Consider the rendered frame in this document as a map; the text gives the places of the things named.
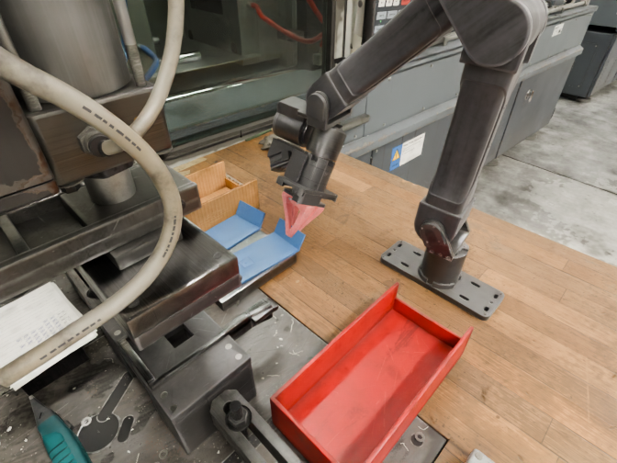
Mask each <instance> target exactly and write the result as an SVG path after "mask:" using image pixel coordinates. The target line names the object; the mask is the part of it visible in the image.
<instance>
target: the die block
mask: <svg viewBox="0 0 617 463"><path fill-rule="evenodd" d="M100 327H101V328H102V330H103V332H104V334H105V336H106V338H107V340H108V341H109V343H110V345H111V347H112V348H113V350H114V351H115V353H116V354H117V356H118V357H119V359H120V360H121V362H122V363H123V365H124V366H125V367H126V369H127V370H128V372H129V373H130V375H131V376H132V377H133V378H135V377H138V379H139V380H140V382H141V383H142V384H143V382H142V381H141V379H140V378H139V376H138V375H137V373H136V372H135V371H134V369H133V368H132V367H131V365H130V364H129V362H128V361H127V359H126V358H125V357H124V356H123V355H122V353H121V352H120V351H119V349H118V347H117V346H116V345H115V343H114V342H113V341H112V339H111V338H110V336H109V335H108V334H107V332H106V330H105V329H104V328H103V326H102V325H101V326H100ZM190 337H192V335H191V334H190V333H189V332H188V331H187V330H186V329H185V328H184V329H182V330H181V331H179V332H178V333H176V334H174V335H173V336H171V337H170V338H168V339H167V340H168V341H169V343H170V344H171V345H172V346H173V347H174V348H176V347H177V346H178V345H180V344H182V343H183V342H185V341H186V340H188V339H189V338H190ZM143 386H144V387H145V389H146V390H147V391H148V392H149V390H148V389H147V388H146V386H145V385H144V384H143ZM224 390H237V391H238V392H239V393H240V394H241V396H242V397H243V398H244V399H245V400H246V401H247V402H249V401H251V400H252V399H253V398H254V397H255V396H256V395H257V393H256V388H255V382H254V376H253V371H252V362H251V363H250V364H249V365H248V366H246V367H245V368H244V369H242V370H241V371H240V372H239V373H237V374H236V375H235V376H234V377H233V378H231V379H230V380H229V381H227V382H226V383H225V384H224V385H223V386H221V387H220V388H219V389H218V390H216V391H215V392H214V393H212V394H211V395H210V396H209V397H208V398H206V399H205V400H204V401H202V402H201V403H200V404H199V405H197V406H196V407H195V409H194V410H192V411H191V412H190V413H188V414H187V415H186V416H185V417H183V418H182V419H181V420H180V421H179V422H177V423H176V424H173V423H172V422H171V421H170V419H169V418H168V416H167V415H166V414H165V412H164V411H163V409H162V408H161V406H160V405H159V404H158V402H157V401H156V400H155V399H154V398H153V396H152V395H151V393H150V392H149V394H150V396H151V399H152V401H153V403H154V405H155V407H156V409H157V411H158V413H159V414H160V416H161V417H162V419H163V421H164V422H165V423H166V425H167V426H168V428H169V429H170V430H171V432H172V433H173V435H174V437H175V438H176V439H177V441H178V442H179V444H180V445H181V446H182V448H183V449H184V451H185V452H186V453H187V455H188V456H189V455H190V454H191V453H192V452H193V451H195V450H196V449H197V448H198V447H199V446H200V445H202V444H203V443H204V442H205V441H206V440H207V439H208V438H209V437H211V436H212V435H213V434H214V433H215V432H216V431H217V430H218V428H217V427H216V426H215V425H214V423H213V420H212V417H211V414H210V408H211V403H212V401H213V400H214V399H216V398H217V397H218V395H219V394H221V393H222V392H223V391H224Z"/></svg>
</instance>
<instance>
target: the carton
mask: <svg viewBox="0 0 617 463"><path fill-rule="evenodd" d="M184 176H185V177H186V178H188V179H189V180H191V181H192V182H195V183H196V184H197V187H198V192H199V196H200V200H201V205H202V208H201V209H198V210H196V211H194V212H192V213H190V214H188V215H185V217H186V218H188V219H189V220H190V221H192V222H193V223H194V224H195V225H196V226H197V227H199V228H200V229H201V230H202V231H204V232H206V231H207V230H209V229H211V228H213V227H214V226H216V225H218V224H219V223H221V222H223V221H224V220H226V219H228V218H230V217H231V216H233V215H235V214H236V211H237V208H238V206H239V202H240V200H241V201H243V202H245V203H247V204H249V205H251V206H253V207H255V208H256V209H258V208H260V206H259V196H258V186H257V179H256V178H255V179H253V180H251V181H249V182H247V183H245V184H242V183H241V182H239V181H238V180H236V179H234V178H233V177H231V176H230V175H227V174H226V172H225V165H224V161H220V162H217V163H215V164H212V165H209V166H207V167H205V168H202V169H200V170H197V171H195V172H193V173H191V174H188V175H184Z"/></svg>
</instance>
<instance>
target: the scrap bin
mask: <svg viewBox="0 0 617 463"><path fill-rule="evenodd" d="M398 285H399V283H398V282H396V283H395V284H394V285H393V286H392V287H391V288H389V289H388V290H387V291H386V292H385V293H384V294H383V295H382V296H381V297H380V298H378V299H377V300H376V301H375V302H374V303H373V304H372V305H371V306H370V307H369V308H367V309H366V310H365V311H364V312H363V313H362V314H361V315H360V316H359V317H357V318H356V319H355V320H354V321H353V322H352V323H351V324H350V325H349V326H348V327H346V328H345V329H344V330H343V331H342V332H341V333H340V334H339V335H338V336H337V337H335V338H334V339H333V340H332V341H331V342H330V343H329V344H328V345H327V346H325V347H324V348H323V349H322V350H321V351H320V352H319V353H318V354H317V355H316V356H314V357H313V358H312V359H311V360H310V361H309V362H308V363H307V364H306V365H305V366H304V367H302V368H301V369H300V370H299V371H298V372H297V374H296V375H295V376H294V377H292V378H291V379H290V380H289V381H288V382H287V383H286V384H285V385H284V386H282V387H281V388H280V389H279V390H278V391H277V392H276V393H275V394H274V395H273V396H271V397H270V404H271V412H272V419H273V424H274V425H275V427H276V428H277V429H278V430H279V431H280V432H281V433H282V434H283V435H284V436H285V437H286V438H287V440H288V441H289V442H290V443H291V444H292V445H293V446H294V447H295V448H296V449H297V450H298V451H299V452H300V454H301V455H302V456H303V457H304V458H305V459H306V460H307V461H308V462H309V463H382V462H383V461H384V459H385V458H386V457H387V455H388V454H389V452H390V451H391V450H392V448H393V447H394V446H395V444H396V443H397V442H398V440H399V439H400V438H401V437H402V435H403V434H404V433H405V431H406V430H407V429H408V427H409V426H410V424H411V423H412V422H413V420H414V419H415V418H416V416H417V415H418V414H419V412H420V411H421V409H422V408H423V407H424V405H425V404H426V403H427V401H428V400H429V399H430V397H431V396H432V395H433V393H434V392H435V391H436V390H437V388H438V387H439V386H440V384H441V383H442V382H443V380H444V379H445V377H446V376H447V375H448V373H449V372H450V371H451V369H452V368H453V367H454V365H455V364H456V362H457V361H458V359H459V358H460V357H461V355H462V354H463V353H464V351H465V349H466V345H467V343H468V340H469V338H470V336H471V334H472V332H473V330H474V327H473V326H470V327H469V328H468V330H467V331H466V333H465V334H464V335H463V336H462V337H461V336H459V335H457V334H456V333H454V332H452V331H450V330H449V329H447V328H445V327H444V326H442V325H441V324H440V323H438V322H436V321H435V320H433V319H431V318H430V317H428V316H427V315H425V314H423V313H422V312H420V311H418V310H416V309H415V308H413V307H412V306H410V305H409V304H408V303H406V302H405V301H403V300H401V299H399V298H398V297H397V293H398Z"/></svg>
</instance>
